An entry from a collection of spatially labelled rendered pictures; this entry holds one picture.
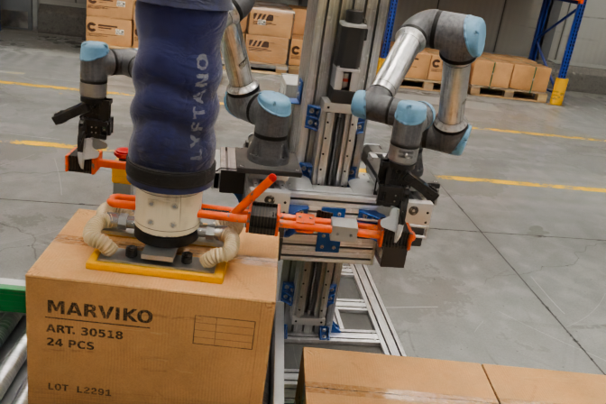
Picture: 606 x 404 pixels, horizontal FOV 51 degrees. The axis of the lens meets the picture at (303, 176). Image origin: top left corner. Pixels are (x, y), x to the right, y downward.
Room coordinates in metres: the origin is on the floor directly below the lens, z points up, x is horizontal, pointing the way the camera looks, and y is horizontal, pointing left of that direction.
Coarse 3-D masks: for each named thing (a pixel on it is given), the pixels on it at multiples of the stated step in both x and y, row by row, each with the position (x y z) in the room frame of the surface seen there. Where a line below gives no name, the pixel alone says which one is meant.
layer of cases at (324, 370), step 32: (320, 352) 1.73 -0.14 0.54; (352, 352) 1.75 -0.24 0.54; (320, 384) 1.57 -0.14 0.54; (352, 384) 1.59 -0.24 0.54; (384, 384) 1.61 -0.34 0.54; (416, 384) 1.63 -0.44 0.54; (448, 384) 1.66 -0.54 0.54; (480, 384) 1.68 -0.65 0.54; (512, 384) 1.70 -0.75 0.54; (544, 384) 1.73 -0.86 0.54; (576, 384) 1.75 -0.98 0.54
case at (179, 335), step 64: (64, 256) 1.41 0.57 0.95; (256, 256) 1.55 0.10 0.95; (64, 320) 1.30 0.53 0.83; (128, 320) 1.31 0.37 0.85; (192, 320) 1.32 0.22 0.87; (256, 320) 1.33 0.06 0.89; (64, 384) 1.30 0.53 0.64; (128, 384) 1.31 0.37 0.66; (192, 384) 1.32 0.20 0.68; (256, 384) 1.33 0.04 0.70
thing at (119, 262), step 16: (96, 256) 1.40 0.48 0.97; (112, 256) 1.40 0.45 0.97; (128, 256) 1.40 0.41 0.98; (176, 256) 1.45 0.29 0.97; (192, 256) 1.43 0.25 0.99; (128, 272) 1.37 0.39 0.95; (144, 272) 1.37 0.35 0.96; (160, 272) 1.37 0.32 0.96; (176, 272) 1.38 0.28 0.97; (192, 272) 1.39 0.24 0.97; (208, 272) 1.39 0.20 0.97; (224, 272) 1.41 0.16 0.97
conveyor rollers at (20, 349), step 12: (12, 312) 1.70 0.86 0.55; (0, 324) 1.63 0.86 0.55; (12, 324) 1.66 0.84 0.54; (0, 336) 1.58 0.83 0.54; (24, 336) 1.59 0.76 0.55; (12, 348) 1.54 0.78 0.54; (24, 348) 1.54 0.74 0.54; (12, 360) 1.48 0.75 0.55; (24, 360) 1.52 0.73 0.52; (0, 372) 1.42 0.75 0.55; (12, 372) 1.44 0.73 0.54; (0, 384) 1.38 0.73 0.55; (24, 384) 1.40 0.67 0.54; (0, 396) 1.35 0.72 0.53; (24, 396) 1.34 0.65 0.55; (264, 396) 1.48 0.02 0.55
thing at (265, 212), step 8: (248, 208) 1.51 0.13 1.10; (256, 208) 1.55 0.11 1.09; (264, 208) 1.55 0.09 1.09; (272, 208) 1.56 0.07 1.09; (248, 216) 1.49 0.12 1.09; (256, 216) 1.48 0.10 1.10; (264, 216) 1.48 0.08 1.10; (272, 216) 1.51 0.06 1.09; (248, 224) 1.49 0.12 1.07; (256, 224) 1.49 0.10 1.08; (264, 224) 1.49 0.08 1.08; (272, 224) 1.49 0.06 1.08; (248, 232) 1.49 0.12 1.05; (256, 232) 1.48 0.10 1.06; (264, 232) 1.48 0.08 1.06; (272, 232) 1.48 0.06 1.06
